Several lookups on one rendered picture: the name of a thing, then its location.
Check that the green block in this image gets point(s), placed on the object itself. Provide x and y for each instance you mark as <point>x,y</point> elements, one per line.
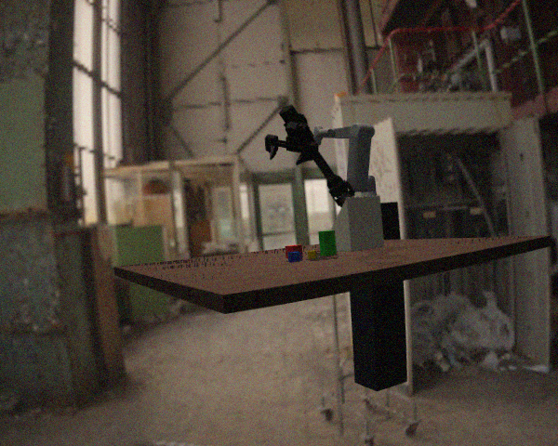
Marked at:
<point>329,249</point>
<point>328,236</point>

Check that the red block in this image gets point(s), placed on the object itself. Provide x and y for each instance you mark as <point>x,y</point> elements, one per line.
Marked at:
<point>293,248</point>

